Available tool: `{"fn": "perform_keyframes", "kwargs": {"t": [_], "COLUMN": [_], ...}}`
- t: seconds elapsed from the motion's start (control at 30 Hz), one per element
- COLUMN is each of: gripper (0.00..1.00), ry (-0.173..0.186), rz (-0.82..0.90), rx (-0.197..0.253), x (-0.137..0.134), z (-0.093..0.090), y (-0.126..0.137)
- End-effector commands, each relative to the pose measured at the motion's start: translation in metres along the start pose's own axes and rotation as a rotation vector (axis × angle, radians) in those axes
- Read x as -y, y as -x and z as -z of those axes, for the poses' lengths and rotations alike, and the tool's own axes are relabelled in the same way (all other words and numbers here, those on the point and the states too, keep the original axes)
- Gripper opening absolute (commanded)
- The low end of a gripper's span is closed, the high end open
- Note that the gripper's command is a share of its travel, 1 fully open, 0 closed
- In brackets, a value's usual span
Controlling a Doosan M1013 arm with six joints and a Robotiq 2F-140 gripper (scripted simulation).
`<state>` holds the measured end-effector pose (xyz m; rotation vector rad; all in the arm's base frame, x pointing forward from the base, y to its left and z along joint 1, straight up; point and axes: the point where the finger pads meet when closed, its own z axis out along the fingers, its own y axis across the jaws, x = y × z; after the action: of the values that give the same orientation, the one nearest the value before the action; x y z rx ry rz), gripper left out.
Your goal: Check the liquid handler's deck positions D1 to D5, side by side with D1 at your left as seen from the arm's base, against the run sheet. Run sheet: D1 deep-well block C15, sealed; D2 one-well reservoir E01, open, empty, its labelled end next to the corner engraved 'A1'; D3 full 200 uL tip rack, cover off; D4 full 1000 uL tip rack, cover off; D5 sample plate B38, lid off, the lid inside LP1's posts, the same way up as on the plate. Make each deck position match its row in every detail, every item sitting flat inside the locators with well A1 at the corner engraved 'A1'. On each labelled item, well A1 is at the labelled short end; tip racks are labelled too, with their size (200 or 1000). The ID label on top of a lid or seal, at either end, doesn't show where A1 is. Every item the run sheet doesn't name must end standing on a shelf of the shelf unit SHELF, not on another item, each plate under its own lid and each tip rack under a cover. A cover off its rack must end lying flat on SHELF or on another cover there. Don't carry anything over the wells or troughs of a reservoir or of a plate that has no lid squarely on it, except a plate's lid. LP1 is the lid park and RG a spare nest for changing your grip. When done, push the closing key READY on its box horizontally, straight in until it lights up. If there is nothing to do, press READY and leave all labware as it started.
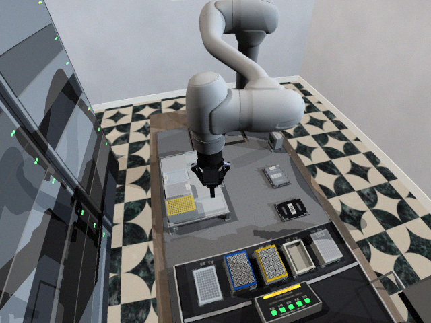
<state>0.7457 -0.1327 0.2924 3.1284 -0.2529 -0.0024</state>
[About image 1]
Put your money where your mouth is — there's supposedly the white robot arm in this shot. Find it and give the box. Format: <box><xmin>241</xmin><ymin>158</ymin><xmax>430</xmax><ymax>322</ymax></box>
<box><xmin>185</xmin><ymin>0</ymin><xmax>305</xmax><ymax>155</ymax></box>

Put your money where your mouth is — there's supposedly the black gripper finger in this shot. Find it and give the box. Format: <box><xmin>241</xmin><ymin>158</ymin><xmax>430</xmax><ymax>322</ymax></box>
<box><xmin>191</xmin><ymin>163</ymin><xmax>213</xmax><ymax>198</ymax></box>
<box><xmin>212</xmin><ymin>161</ymin><xmax>230</xmax><ymax>198</ymax></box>

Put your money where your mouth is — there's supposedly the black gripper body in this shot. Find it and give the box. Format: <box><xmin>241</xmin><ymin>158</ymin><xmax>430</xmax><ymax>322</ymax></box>
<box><xmin>197</xmin><ymin>150</ymin><xmax>224</xmax><ymax>169</ymax></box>

